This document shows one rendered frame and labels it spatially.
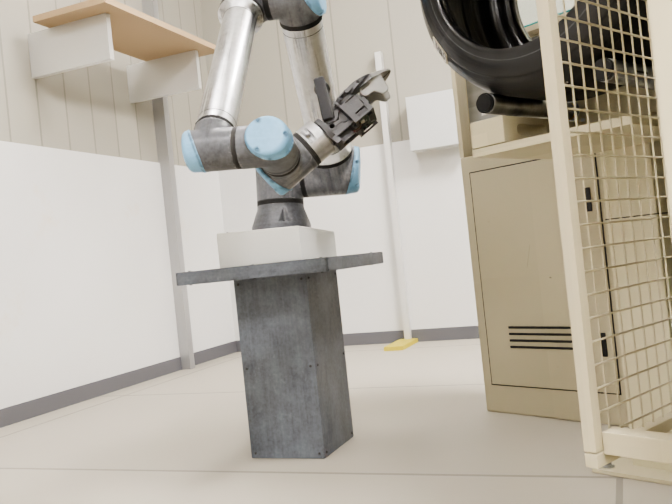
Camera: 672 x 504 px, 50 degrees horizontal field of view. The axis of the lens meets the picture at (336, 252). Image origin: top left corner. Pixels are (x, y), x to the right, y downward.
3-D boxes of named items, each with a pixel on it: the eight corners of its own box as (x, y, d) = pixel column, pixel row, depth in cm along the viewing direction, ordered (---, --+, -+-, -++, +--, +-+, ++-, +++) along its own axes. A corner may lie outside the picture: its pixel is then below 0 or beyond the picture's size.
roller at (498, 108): (579, 104, 180) (574, 122, 181) (563, 100, 183) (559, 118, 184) (494, 94, 157) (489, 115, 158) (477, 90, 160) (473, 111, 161)
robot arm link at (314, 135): (301, 144, 169) (290, 124, 160) (317, 131, 170) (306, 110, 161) (325, 168, 166) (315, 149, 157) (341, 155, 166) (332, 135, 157)
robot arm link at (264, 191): (263, 205, 243) (260, 153, 244) (313, 201, 240) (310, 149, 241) (251, 200, 228) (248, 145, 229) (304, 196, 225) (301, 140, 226)
